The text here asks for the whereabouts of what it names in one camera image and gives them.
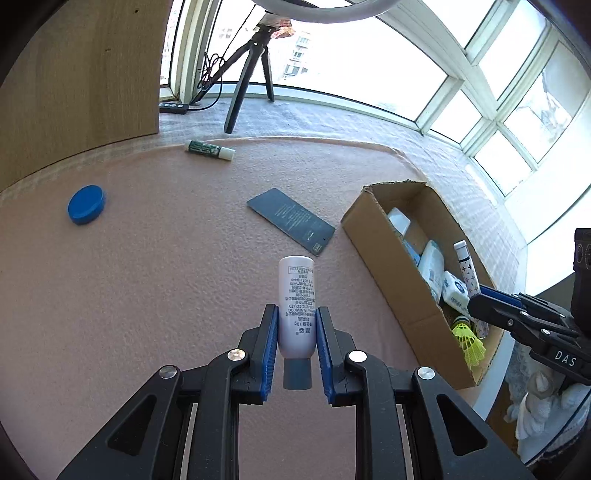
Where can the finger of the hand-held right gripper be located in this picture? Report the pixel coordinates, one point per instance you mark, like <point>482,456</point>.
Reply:
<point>508,297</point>
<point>498,314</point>

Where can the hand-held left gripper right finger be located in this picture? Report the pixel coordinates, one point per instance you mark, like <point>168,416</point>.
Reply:
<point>323,355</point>

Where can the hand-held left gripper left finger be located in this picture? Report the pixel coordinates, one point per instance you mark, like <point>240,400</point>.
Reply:
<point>270,350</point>

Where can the white tissue pack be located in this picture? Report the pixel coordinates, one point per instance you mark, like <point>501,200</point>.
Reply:
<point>455,288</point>

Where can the white tube with grey cap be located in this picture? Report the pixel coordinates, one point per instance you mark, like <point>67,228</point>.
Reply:
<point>298,304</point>

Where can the white patterned lighter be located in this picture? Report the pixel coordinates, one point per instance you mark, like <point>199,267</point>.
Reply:
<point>464,265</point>

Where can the cardboard box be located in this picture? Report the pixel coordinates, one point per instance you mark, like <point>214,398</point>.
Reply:
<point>392,286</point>

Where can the yellow shuttlecock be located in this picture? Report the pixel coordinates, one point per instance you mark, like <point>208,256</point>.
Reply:
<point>468,344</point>

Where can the white fluffy cloth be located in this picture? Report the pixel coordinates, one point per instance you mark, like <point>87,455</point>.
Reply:
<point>540,415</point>

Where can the white packet with blue print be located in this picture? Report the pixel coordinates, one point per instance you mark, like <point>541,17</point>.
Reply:
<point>431,267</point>

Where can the dark grey card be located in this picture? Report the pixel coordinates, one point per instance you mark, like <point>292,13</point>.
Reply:
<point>291,221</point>

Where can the green and white glue stick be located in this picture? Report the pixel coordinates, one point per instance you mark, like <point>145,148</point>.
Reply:
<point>207,149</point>

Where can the blue round lid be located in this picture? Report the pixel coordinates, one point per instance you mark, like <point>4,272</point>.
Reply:
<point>85,205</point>

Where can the black tripod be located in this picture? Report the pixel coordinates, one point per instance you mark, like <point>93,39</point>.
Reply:
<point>242,87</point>

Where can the wooden board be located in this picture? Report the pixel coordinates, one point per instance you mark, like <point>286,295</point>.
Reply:
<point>78,83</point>

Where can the black inline switch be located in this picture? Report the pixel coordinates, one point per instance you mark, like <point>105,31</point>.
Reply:
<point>174,108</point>

